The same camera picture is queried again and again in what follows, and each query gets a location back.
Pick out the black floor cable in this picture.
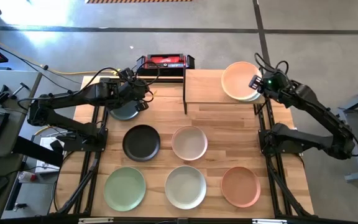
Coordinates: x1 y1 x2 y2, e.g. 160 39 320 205
0 37 82 94

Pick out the yellow power cable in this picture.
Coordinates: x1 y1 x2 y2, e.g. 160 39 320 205
34 124 55 136

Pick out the white box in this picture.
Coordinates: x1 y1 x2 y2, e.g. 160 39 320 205
35 136 65 175

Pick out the pale blue-green plate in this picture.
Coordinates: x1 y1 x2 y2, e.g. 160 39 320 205
228 91 263 103

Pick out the wooden shelf with black legs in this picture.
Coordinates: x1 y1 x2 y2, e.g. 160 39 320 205
183 68 266 114

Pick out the pale pink plate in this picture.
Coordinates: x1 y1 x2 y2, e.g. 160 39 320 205
171 125 208 162

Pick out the red and black jobsite radio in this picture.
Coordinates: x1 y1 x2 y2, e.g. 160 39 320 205
135 53 196 77

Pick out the black angled bar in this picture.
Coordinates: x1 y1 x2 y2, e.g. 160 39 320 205
12 136 65 167

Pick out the peach plate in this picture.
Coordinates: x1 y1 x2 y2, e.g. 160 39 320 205
221 61 262 101

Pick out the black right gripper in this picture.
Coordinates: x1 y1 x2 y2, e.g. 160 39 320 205
249 70 290 98

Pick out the light green plate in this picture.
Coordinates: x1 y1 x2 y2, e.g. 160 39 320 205
103 167 147 212

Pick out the yellow extension cable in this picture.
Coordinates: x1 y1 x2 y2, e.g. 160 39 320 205
47 68 120 77

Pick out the black plate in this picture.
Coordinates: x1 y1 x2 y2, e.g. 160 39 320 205
122 124 161 162

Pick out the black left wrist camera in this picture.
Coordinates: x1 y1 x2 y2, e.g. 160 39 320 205
119 67 135 82

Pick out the black aluminium rig frame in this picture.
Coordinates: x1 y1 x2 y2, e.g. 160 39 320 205
48 67 316 218

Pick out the white metal bracket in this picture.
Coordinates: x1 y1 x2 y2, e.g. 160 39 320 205
78 217 114 224
252 218 288 224

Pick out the black camera cable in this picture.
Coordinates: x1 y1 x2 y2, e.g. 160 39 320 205
17 60 162 103
254 52 291 75

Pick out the grey desk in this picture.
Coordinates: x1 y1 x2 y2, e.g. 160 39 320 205
0 68 43 222

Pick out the dark teal plate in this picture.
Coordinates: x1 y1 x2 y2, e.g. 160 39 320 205
108 98 143 121

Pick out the clear plastic bottle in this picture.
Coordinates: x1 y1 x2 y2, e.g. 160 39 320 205
17 170 39 184

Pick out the grey-white plate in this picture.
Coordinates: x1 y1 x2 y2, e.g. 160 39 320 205
164 165 208 210

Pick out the terracotta plate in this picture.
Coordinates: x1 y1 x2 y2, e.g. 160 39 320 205
221 166 262 208

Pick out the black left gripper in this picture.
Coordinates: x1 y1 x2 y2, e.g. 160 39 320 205
121 78 150 113

